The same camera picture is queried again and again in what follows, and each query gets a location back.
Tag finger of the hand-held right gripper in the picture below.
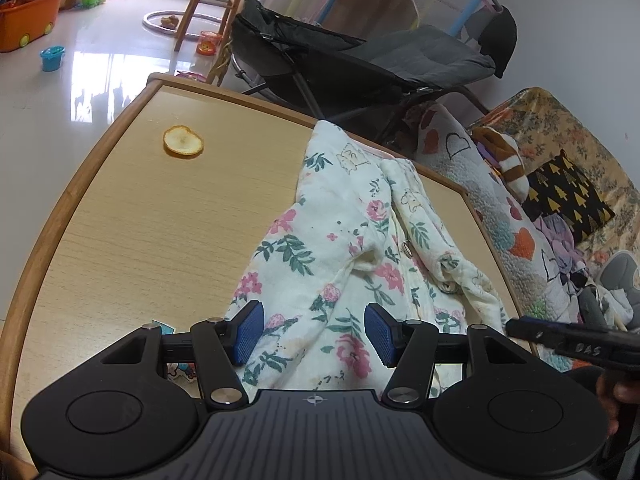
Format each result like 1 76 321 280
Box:
505 316 613 373

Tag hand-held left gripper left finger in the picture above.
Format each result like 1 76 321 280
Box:
100 300 265 407

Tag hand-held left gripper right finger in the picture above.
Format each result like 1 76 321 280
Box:
364 302 538 407

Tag floral white baby garment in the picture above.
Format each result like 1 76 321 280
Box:
227 120 516 396

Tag pile of purple clothes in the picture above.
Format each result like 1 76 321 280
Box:
532 215 601 291

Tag person's right hand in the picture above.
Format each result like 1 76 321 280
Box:
595 372 640 436

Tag dark grey cloth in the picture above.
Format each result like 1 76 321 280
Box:
577 285 611 331

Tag cartoon child sticker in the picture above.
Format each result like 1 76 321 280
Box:
150 319 198 383

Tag grey fabric item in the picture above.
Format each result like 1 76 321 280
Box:
597 251 640 311

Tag person's dark clothing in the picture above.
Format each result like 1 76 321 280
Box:
542 360 640 480

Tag black cushion gold trees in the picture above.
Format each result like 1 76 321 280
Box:
522 150 616 246

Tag heart patterned quilt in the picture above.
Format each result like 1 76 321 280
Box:
404 101 583 333

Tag brown white plush toy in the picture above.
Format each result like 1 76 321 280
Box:
471 126 530 198

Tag yellow fruit slice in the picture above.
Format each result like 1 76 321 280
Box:
163 126 205 159

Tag floral covered sofa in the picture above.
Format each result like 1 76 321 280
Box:
465 87 640 281

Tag grey folding recliner chair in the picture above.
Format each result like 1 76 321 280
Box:
229 0 518 133

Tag orange toy cup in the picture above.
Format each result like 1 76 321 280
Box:
196 30 222 57

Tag black hanging garment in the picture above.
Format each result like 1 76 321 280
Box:
477 7 518 79

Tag wooden bar stool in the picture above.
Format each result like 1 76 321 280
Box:
173 0 273 86

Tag blue toy bucket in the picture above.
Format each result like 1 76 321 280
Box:
40 46 66 72

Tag orange storage bin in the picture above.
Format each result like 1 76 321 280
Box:
0 0 65 53

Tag white hoop ring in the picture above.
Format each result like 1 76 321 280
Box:
141 9 226 41

